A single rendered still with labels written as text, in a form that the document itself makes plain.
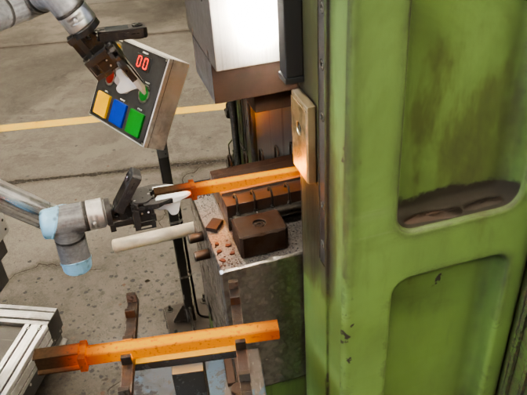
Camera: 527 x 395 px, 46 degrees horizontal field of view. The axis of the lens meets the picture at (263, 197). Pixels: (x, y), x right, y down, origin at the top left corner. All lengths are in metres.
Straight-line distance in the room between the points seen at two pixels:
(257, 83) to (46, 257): 2.00
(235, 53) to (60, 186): 2.52
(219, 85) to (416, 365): 0.83
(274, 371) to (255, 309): 0.25
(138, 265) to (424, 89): 2.07
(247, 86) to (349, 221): 0.42
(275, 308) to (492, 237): 0.56
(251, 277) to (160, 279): 1.42
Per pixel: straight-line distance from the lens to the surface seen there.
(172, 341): 1.19
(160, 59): 1.90
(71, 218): 1.54
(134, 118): 1.95
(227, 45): 1.29
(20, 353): 2.41
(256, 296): 1.54
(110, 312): 2.78
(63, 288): 2.98
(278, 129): 1.77
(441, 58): 1.14
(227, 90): 1.39
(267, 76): 1.40
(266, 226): 1.47
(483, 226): 1.32
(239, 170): 1.69
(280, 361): 1.73
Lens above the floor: 1.87
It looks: 34 degrees down
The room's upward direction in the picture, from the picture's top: 4 degrees counter-clockwise
